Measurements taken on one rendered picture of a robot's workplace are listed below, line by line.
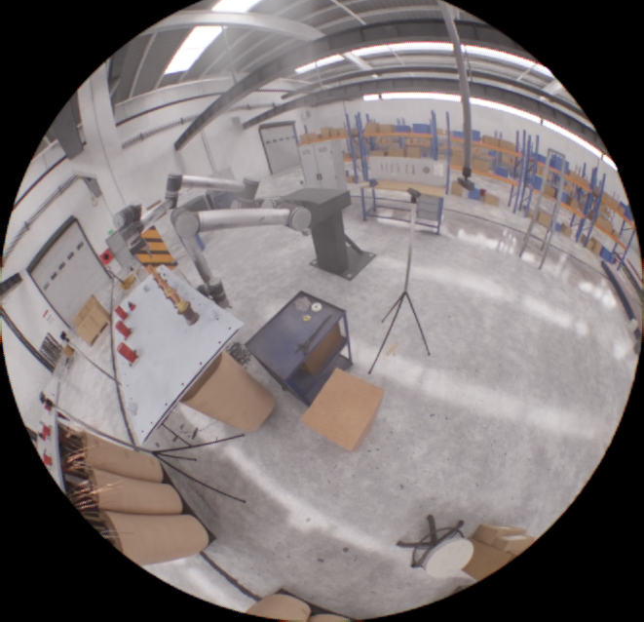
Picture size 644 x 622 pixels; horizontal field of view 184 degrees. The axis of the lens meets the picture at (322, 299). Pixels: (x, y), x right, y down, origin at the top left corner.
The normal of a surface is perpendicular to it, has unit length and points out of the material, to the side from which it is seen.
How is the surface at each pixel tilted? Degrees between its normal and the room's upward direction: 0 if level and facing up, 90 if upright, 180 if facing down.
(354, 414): 0
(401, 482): 0
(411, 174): 90
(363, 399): 0
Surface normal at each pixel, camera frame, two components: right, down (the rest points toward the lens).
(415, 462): -0.18, -0.70
